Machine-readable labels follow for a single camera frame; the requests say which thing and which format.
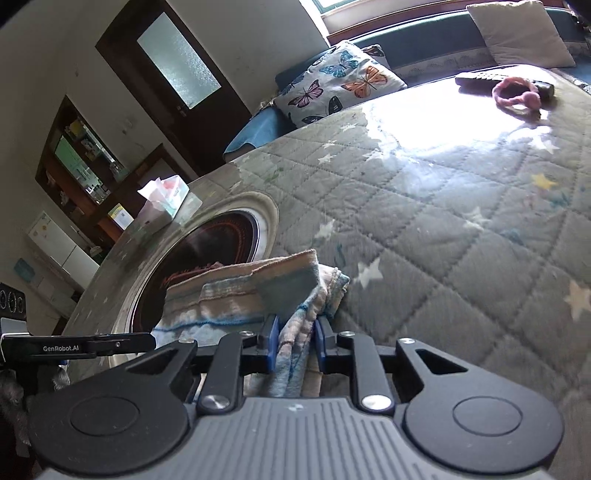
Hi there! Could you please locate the blue sofa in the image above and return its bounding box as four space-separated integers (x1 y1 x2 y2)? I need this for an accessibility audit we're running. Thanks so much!
224 0 591 162

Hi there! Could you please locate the round black cooktop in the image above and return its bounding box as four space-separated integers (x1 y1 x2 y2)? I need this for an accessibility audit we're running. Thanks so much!
124 191 280 334

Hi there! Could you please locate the pink tissue box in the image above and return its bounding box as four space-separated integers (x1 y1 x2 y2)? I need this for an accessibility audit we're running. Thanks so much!
137 175 190 234

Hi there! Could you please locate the butterfly print pillow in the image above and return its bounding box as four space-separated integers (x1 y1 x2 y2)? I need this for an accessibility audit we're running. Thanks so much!
273 41 408 129

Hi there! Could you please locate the white refrigerator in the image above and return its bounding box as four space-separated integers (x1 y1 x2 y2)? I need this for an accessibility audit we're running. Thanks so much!
28 210 101 291

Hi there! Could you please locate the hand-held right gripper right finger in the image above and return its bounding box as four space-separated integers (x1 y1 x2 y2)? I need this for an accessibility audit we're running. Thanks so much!
313 316 469 412

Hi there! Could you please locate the small blue wall sign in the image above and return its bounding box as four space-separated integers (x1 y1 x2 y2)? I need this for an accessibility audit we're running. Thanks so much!
13 258 38 282

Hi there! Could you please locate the plain grey pillow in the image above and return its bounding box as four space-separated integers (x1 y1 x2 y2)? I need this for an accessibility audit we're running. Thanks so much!
466 0 577 69

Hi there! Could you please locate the black remote control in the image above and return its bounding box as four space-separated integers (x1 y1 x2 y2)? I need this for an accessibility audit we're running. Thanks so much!
455 70 556 99

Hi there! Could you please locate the grey star quilted table cover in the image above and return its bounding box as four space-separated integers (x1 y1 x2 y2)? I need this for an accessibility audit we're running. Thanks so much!
60 65 591 462

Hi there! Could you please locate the striped blue pink cloth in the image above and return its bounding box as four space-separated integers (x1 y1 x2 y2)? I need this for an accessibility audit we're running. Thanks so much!
151 249 351 398

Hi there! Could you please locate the black appliance with knobs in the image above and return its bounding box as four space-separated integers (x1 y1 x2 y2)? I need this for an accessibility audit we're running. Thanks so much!
0 282 27 319

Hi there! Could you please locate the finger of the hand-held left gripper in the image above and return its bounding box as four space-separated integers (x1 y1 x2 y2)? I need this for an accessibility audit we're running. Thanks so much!
95 332 158 356

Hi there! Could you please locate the dark wooden glass door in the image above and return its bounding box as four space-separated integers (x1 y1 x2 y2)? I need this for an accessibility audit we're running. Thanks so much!
95 0 252 178

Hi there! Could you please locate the pink hair band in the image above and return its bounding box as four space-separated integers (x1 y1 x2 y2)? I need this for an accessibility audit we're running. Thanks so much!
492 76 542 116

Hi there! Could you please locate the dark wooden shelf cabinet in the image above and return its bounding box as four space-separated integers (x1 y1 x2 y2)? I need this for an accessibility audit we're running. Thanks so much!
35 95 195 266

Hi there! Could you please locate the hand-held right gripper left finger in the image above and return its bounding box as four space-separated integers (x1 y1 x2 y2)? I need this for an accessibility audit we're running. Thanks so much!
124 314 281 416

